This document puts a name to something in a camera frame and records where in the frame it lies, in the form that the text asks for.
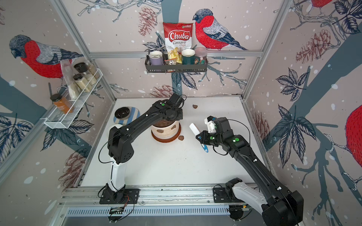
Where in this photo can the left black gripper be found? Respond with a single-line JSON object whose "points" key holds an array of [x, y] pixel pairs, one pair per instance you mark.
{"points": [[180, 110]]}

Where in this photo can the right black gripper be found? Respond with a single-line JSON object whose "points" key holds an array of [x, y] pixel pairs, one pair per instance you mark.
{"points": [[203, 134]]}

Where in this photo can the white ceramic pot with soil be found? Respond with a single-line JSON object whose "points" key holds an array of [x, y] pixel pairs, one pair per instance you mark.
{"points": [[165, 129]]}

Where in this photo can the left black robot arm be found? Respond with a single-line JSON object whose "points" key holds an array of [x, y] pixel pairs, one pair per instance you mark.
{"points": [[120, 140]]}

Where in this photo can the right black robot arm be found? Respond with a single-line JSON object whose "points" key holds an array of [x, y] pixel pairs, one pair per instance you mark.
{"points": [[274, 202]]}

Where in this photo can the blue striped plate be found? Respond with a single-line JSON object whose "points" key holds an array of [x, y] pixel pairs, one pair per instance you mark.
{"points": [[133, 116]]}

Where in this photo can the small snack packet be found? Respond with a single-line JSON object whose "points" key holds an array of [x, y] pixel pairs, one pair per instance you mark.
{"points": [[171, 62]]}

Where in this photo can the small black bowl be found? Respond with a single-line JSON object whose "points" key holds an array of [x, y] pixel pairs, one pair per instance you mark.
{"points": [[122, 113]]}

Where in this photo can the white oval bowl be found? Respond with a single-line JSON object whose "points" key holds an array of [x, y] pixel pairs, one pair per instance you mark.
{"points": [[117, 126]]}

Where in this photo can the green mug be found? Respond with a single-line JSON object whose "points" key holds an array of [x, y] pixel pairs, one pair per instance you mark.
{"points": [[188, 56]]}

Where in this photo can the purple mug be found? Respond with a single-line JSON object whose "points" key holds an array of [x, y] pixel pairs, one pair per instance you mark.
{"points": [[156, 58]]}

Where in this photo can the pink lidded jar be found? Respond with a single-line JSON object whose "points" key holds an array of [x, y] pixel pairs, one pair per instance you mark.
{"points": [[200, 55]]}

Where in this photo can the red Chuba chips bag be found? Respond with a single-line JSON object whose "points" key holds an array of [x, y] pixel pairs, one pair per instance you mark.
{"points": [[178, 37]]}

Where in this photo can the black lid spice jar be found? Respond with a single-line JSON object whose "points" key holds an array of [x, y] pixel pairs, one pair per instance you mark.
{"points": [[82, 69], [82, 83]]}

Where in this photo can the orange spice jar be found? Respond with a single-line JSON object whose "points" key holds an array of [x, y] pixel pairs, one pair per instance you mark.
{"points": [[61, 103]]}

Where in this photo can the clear plastic bag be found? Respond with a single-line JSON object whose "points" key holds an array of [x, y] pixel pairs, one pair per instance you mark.
{"points": [[73, 89]]}

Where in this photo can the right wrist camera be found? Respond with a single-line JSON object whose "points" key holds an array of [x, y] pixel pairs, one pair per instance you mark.
{"points": [[211, 126]]}

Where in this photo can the black wall shelf basket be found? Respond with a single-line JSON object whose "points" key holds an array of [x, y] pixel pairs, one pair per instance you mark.
{"points": [[178, 68]]}

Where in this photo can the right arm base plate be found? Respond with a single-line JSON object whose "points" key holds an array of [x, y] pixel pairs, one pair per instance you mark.
{"points": [[220, 195]]}

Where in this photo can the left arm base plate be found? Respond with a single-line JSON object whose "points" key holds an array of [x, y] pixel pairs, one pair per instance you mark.
{"points": [[123, 196]]}

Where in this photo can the white wire wall rack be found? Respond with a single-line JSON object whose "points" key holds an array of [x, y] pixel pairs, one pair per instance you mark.
{"points": [[60, 120]]}

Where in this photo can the aluminium mounting rail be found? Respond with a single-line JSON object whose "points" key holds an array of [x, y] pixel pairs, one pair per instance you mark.
{"points": [[181, 194]]}

